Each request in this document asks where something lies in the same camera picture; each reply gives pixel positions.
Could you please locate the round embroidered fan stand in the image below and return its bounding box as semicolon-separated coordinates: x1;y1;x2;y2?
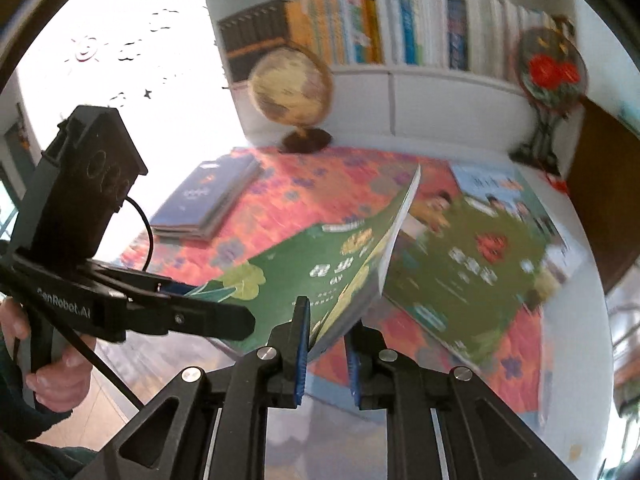
509;26;588;177

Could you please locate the olive green insect book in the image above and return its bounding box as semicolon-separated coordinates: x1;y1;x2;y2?
384;195;560;367

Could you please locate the white bookshelf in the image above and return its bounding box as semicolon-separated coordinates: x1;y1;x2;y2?
212;0;575;152

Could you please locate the black cable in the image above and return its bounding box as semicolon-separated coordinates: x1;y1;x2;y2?
12;194;155;411

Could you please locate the row of shelf books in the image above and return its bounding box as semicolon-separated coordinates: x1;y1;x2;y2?
199;0;561;84

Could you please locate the floral orange table mat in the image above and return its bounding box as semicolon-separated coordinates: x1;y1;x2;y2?
119;148;554;414

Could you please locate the light blue cartoon book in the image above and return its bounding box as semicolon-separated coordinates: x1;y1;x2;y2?
405;160;586;286

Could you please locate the yellow desk globe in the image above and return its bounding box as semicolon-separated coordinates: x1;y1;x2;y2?
247;42;334;154

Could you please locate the brown wooden cabinet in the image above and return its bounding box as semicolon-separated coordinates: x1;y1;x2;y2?
566;98;640;292

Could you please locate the dark blue fable book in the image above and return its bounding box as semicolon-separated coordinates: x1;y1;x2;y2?
150;154;262;240

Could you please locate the person's left hand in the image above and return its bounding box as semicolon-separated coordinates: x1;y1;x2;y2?
0;296;98;413

